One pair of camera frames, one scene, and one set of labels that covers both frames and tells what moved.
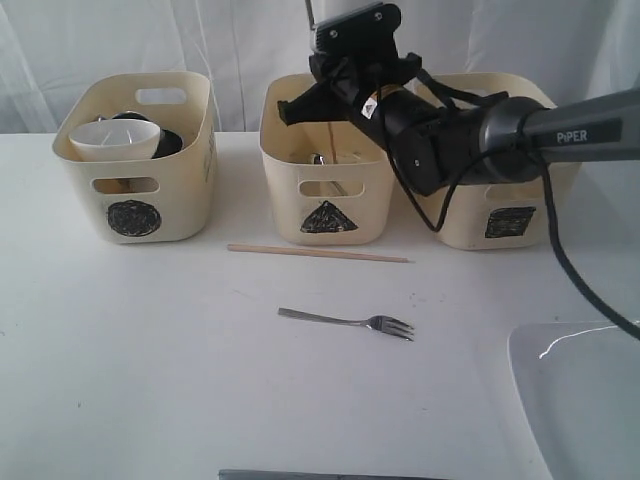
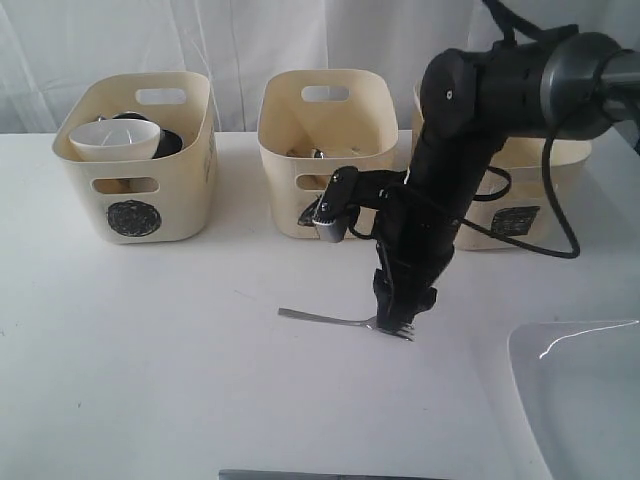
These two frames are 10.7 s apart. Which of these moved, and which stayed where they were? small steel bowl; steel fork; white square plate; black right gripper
Moved: black right gripper
Stayed: small steel bowl; steel fork; white square plate
